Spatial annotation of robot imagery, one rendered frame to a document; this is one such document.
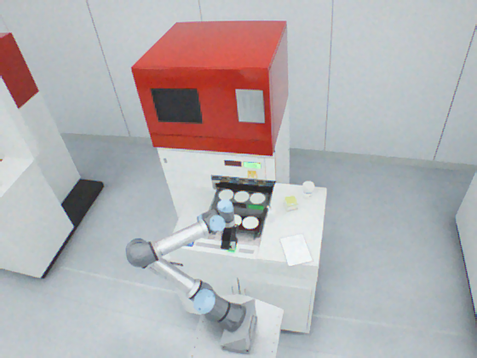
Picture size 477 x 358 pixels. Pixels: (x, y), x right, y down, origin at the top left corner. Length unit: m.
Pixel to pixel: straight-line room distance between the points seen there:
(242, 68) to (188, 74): 0.31
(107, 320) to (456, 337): 2.73
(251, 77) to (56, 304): 2.56
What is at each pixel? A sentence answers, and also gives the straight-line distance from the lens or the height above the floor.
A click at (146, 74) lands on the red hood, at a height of 1.77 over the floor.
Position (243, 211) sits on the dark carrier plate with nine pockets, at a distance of 2.41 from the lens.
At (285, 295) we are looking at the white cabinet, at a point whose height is 0.61.
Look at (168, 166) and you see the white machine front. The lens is 2.67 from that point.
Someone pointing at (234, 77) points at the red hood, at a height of 1.76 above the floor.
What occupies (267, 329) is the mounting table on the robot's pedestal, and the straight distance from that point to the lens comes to 2.04.
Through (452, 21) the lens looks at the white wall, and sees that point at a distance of 3.57.
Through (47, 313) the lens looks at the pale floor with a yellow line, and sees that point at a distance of 3.56.
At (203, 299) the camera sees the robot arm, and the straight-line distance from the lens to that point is 1.83.
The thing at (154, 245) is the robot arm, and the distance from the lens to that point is 1.72.
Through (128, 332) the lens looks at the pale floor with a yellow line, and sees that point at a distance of 3.14.
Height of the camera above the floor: 2.67
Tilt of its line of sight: 43 degrees down
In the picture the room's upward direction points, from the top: 7 degrees counter-clockwise
